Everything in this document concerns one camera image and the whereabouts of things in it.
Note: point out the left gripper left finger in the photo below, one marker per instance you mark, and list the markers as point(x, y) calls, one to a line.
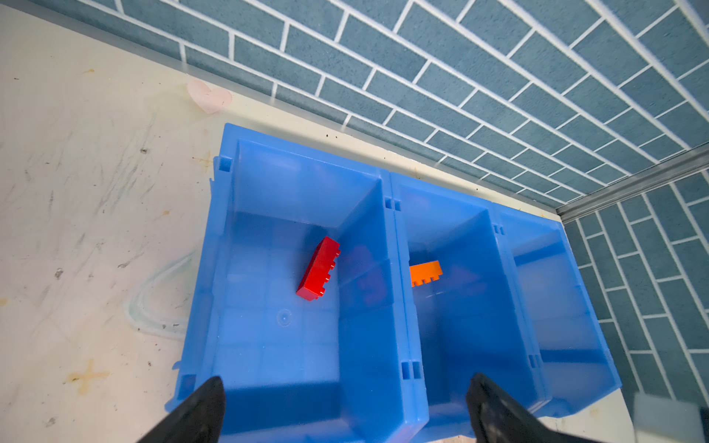
point(198, 419)

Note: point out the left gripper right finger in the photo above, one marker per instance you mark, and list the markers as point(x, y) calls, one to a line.
point(497, 417)

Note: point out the orange lego brick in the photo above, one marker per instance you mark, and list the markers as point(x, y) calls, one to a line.
point(425, 273)

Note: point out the blue three-compartment bin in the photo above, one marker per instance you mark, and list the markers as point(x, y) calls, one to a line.
point(376, 359)

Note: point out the red lego brick large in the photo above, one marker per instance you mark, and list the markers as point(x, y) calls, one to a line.
point(322, 263)

